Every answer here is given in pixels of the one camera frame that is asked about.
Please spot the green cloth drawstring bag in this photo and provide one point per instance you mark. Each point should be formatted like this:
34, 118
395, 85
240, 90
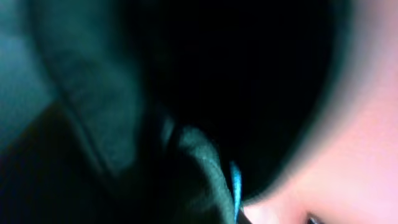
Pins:
161, 111

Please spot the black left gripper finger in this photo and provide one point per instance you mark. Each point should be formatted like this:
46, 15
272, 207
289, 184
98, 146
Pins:
313, 219

